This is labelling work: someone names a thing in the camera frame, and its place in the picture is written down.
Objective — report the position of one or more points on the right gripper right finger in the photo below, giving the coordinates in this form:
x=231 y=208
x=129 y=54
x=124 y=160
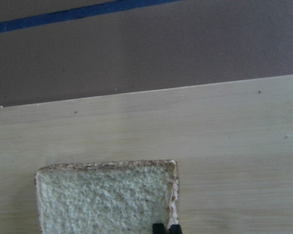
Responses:
x=175 y=229

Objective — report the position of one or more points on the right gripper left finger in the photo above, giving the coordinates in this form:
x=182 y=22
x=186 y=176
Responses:
x=158 y=229

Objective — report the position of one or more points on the bread slice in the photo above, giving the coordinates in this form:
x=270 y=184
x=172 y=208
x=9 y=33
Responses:
x=122 y=197

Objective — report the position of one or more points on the wooden cutting board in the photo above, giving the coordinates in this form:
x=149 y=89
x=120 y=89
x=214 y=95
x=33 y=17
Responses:
x=233 y=143

